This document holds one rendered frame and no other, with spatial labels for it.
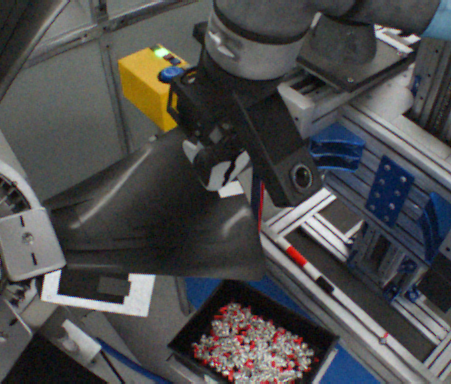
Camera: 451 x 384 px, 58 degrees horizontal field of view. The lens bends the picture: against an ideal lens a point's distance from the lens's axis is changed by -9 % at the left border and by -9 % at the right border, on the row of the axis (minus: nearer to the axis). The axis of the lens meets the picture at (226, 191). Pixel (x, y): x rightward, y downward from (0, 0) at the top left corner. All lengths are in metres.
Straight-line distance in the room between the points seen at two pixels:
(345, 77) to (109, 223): 0.60
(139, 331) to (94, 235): 1.24
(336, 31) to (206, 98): 0.57
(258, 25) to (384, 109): 0.73
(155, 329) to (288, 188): 1.35
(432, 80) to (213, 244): 0.64
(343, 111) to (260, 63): 0.67
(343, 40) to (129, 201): 0.60
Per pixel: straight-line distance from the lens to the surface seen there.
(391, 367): 0.75
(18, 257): 0.47
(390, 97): 1.06
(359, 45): 0.95
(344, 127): 1.00
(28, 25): 0.46
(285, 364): 0.73
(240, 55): 0.32
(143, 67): 0.86
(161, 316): 1.70
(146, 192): 0.51
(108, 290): 0.60
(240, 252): 0.50
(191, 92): 0.41
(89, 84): 1.31
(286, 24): 0.30
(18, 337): 0.52
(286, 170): 0.37
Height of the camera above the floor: 1.52
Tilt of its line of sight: 49 degrees down
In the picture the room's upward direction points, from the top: straight up
